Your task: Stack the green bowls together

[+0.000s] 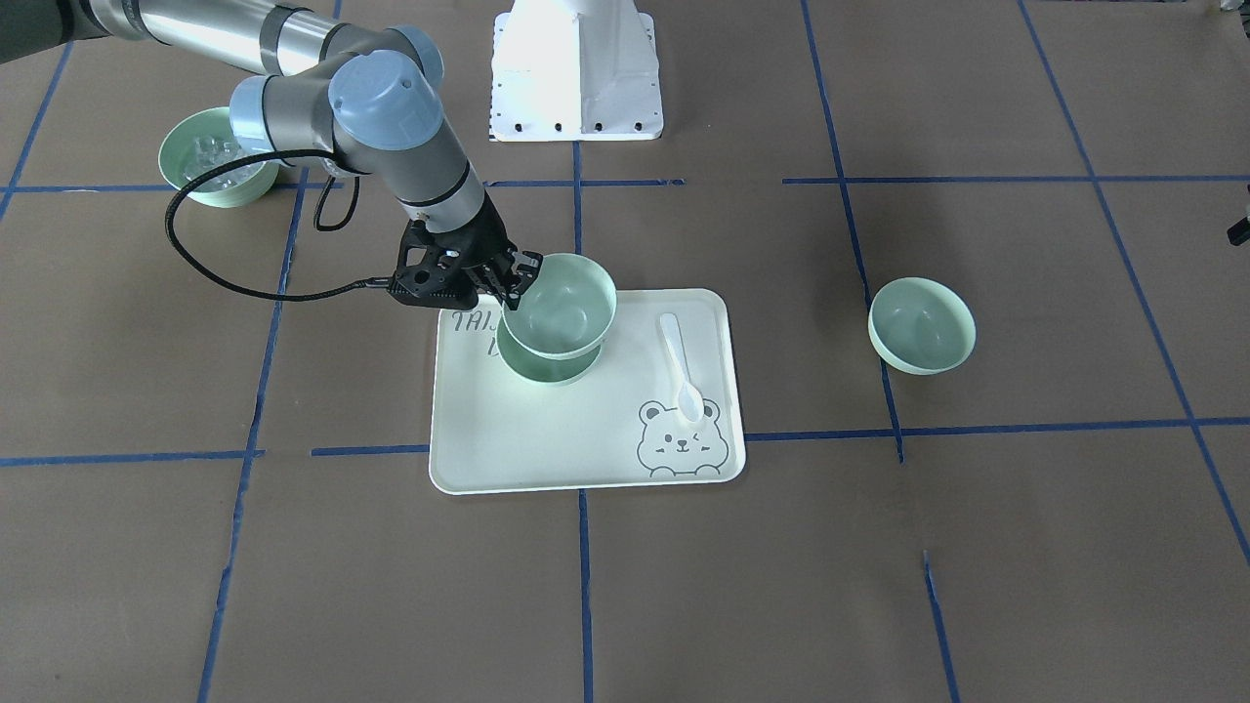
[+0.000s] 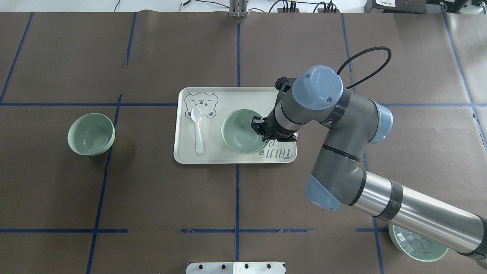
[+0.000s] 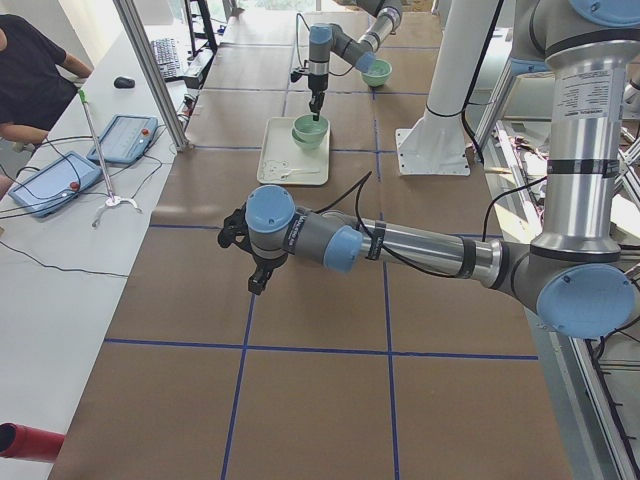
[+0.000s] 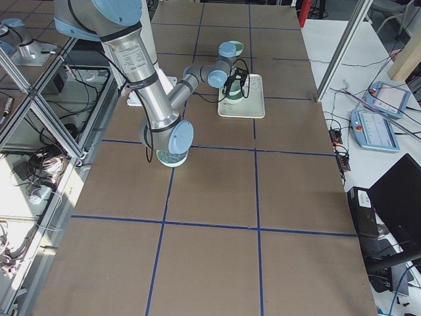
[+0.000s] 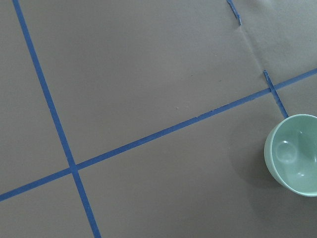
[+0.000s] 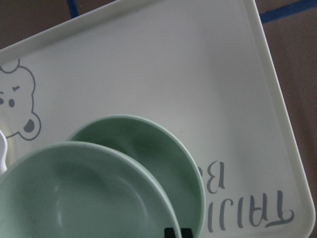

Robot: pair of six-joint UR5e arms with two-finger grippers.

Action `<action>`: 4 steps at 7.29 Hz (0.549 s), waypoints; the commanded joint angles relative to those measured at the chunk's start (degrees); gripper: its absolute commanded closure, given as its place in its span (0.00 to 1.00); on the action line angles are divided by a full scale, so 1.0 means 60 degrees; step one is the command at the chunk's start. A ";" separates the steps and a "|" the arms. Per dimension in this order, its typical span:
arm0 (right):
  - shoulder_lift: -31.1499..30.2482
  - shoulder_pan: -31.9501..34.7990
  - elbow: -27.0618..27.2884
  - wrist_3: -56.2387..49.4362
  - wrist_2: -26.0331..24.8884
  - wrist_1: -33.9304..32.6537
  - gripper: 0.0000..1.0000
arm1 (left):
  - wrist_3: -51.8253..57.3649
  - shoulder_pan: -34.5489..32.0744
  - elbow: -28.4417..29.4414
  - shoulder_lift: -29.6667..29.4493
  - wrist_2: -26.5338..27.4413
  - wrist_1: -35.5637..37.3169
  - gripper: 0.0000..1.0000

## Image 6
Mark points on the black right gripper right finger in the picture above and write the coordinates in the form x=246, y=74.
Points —
x=186, y=233

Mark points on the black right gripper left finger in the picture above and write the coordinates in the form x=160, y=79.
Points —
x=169, y=233

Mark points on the green bowl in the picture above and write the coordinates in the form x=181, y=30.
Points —
x=160, y=152
x=82, y=190

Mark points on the green bowl on tray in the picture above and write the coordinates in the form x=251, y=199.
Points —
x=160, y=152

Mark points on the cream bear print tray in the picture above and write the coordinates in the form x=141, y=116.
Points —
x=199, y=68

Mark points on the white plastic spoon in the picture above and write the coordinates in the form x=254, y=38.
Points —
x=3, y=152

